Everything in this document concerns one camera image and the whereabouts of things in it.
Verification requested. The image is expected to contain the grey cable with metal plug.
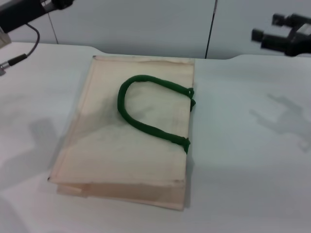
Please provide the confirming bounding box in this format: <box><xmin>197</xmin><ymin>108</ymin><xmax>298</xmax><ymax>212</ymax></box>
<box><xmin>0</xmin><ymin>23</ymin><xmax>41</xmax><ymax>76</ymax></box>

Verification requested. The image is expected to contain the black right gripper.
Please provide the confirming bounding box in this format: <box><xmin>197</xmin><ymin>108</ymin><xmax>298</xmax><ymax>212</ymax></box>
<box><xmin>251</xmin><ymin>13</ymin><xmax>311</xmax><ymax>58</ymax></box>

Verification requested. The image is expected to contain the cream handbag with green handles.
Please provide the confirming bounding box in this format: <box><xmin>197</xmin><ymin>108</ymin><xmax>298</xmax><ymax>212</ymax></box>
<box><xmin>47</xmin><ymin>55</ymin><xmax>197</xmax><ymax>213</ymax></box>

